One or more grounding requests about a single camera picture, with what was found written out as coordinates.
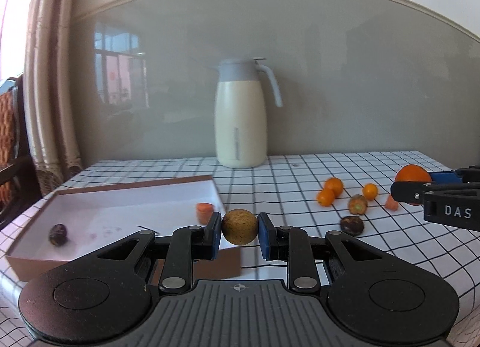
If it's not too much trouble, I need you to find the orange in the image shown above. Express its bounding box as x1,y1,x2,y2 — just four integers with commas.
391,165,432,205

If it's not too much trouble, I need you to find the orange carrot chunk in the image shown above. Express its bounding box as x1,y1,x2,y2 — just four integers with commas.
384,195,400,211

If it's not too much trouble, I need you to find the orange carrot piece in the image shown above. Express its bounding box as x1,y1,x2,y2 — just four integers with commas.
195,202,215,226

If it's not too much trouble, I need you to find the small orange kumquat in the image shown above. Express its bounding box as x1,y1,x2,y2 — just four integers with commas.
362,183,378,200
316,188,336,207

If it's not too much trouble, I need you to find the yellow-brown round fruit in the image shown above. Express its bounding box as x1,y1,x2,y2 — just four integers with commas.
221,209,258,245

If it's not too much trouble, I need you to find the small orange kumquat front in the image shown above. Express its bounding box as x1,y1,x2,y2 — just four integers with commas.
316,188,336,207

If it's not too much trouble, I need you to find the dark brown water chestnut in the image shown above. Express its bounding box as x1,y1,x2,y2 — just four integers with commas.
340,215,365,236

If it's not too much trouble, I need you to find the large orange mandarin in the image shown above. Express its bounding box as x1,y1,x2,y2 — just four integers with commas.
324,177,344,198

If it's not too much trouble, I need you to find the checkered white tablecloth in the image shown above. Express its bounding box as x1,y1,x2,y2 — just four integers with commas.
0,149,480,347

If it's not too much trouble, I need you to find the brown cardboard box white inside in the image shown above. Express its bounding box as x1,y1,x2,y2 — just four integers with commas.
6,175,225,282

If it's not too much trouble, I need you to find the dark chestnut in box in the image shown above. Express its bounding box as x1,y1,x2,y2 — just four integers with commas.
48,223,68,246

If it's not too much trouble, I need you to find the cream thermos jug grey lid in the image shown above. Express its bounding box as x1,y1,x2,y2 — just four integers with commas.
214,57,283,169

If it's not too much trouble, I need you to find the dark wooden chair orange cushion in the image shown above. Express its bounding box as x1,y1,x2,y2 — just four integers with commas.
1,76,41,228

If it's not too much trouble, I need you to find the beige curtain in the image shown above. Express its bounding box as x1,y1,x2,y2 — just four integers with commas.
23,0,82,195

